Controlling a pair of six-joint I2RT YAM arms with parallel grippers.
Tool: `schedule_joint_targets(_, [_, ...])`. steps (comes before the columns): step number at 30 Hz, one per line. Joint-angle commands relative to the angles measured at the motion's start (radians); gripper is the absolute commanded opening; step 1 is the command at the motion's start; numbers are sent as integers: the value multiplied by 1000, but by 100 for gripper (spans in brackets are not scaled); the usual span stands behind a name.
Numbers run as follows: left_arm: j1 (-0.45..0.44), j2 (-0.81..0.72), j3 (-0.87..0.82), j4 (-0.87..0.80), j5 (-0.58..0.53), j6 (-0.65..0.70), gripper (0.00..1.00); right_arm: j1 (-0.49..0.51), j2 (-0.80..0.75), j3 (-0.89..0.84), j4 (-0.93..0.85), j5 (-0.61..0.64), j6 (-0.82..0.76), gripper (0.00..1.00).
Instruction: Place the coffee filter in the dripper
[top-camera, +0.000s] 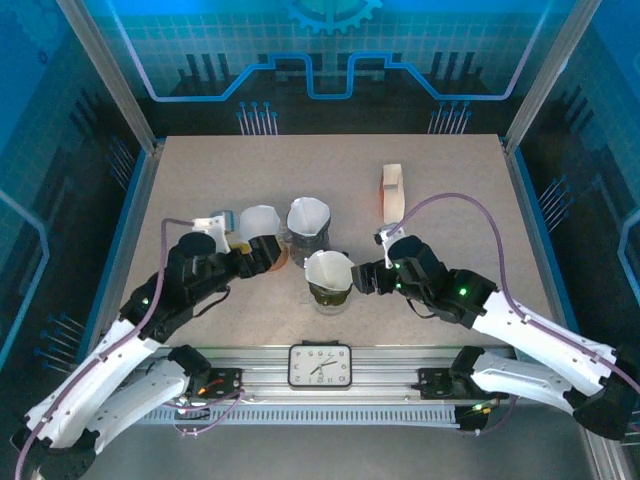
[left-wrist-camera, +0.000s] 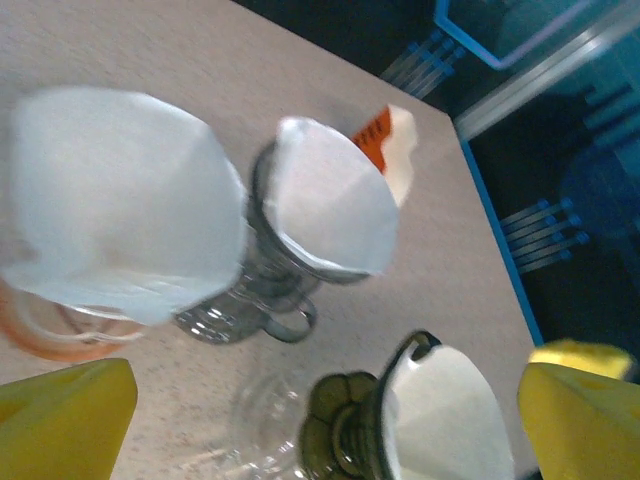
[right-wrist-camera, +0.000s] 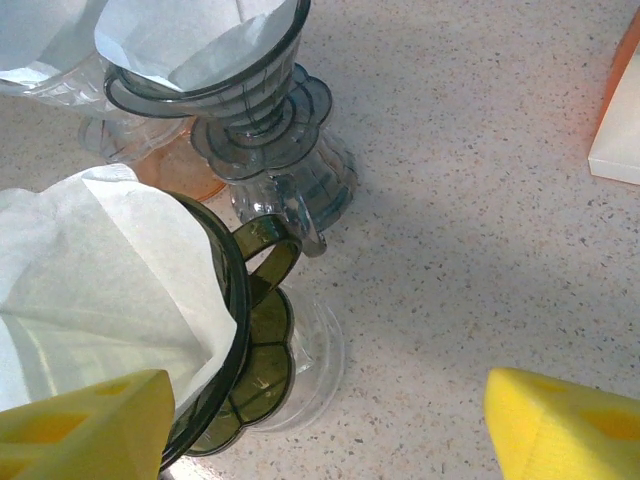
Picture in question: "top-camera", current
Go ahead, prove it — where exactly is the orange transparent cup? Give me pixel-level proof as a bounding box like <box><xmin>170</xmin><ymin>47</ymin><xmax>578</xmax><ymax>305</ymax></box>
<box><xmin>229</xmin><ymin>239</ymin><xmax>291</xmax><ymax>274</ymax></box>

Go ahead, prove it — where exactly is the white paper coffee filter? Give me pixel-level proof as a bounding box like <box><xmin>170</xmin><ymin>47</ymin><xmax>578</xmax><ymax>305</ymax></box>
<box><xmin>304</xmin><ymin>249</ymin><xmax>354</xmax><ymax>294</ymax></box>
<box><xmin>286</xmin><ymin>196</ymin><xmax>332</xmax><ymax>239</ymax></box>
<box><xmin>238</xmin><ymin>203</ymin><xmax>283</xmax><ymax>240</ymax></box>

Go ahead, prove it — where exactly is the grey transparent beaker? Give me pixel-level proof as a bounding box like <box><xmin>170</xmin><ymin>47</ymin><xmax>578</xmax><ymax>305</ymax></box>
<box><xmin>288</xmin><ymin>234</ymin><xmax>332</xmax><ymax>269</ymax></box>

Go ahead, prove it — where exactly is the white coffee filter stack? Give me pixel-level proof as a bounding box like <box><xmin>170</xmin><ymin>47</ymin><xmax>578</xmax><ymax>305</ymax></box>
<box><xmin>380</xmin><ymin>162</ymin><xmax>407</xmax><ymax>225</ymax></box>

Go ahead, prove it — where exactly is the white-faced black clock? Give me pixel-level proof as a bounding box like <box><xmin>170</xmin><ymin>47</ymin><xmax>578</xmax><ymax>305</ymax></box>
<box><xmin>288</xmin><ymin>343</ymin><xmax>353</xmax><ymax>389</ymax></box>

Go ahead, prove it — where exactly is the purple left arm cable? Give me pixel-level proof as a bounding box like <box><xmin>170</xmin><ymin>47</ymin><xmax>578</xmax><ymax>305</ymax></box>
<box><xmin>13</xmin><ymin>217</ymin><xmax>204</xmax><ymax>480</ymax></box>

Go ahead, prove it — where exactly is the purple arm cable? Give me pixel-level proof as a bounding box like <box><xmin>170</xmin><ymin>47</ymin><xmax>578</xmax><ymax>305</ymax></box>
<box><xmin>13</xmin><ymin>217</ymin><xmax>204</xmax><ymax>480</ymax></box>
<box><xmin>389</xmin><ymin>193</ymin><xmax>640</xmax><ymax>396</ymax></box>

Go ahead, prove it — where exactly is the blue-edged table side rail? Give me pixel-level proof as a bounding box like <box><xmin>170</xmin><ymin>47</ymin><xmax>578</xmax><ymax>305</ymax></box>
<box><xmin>79</xmin><ymin>139</ymin><xmax>166</xmax><ymax>361</ymax></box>
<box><xmin>501</xmin><ymin>137</ymin><xmax>591</xmax><ymax>361</ymax></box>

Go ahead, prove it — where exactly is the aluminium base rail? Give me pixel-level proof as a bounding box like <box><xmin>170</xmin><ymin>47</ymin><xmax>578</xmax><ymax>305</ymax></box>
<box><xmin>149</xmin><ymin>344</ymin><xmax>586</xmax><ymax>406</ymax></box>

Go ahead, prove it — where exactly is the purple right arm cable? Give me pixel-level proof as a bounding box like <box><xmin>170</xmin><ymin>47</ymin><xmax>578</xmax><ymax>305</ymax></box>
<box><xmin>389</xmin><ymin>193</ymin><xmax>640</xmax><ymax>396</ymax></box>

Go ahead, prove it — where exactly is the grey slotted cable duct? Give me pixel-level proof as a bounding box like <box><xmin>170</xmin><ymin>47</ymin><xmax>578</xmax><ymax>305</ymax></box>
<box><xmin>139</xmin><ymin>403</ymin><xmax>464</xmax><ymax>427</ymax></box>

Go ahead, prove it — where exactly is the aluminium frame post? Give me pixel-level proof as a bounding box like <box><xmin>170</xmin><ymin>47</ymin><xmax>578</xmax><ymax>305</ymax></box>
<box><xmin>502</xmin><ymin>0</ymin><xmax>605</xmax><ymax>154</ymax></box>
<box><xmin>54</xmin><ymin>0</ymin><xmax>164</xmax><ymax>154</ymax></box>

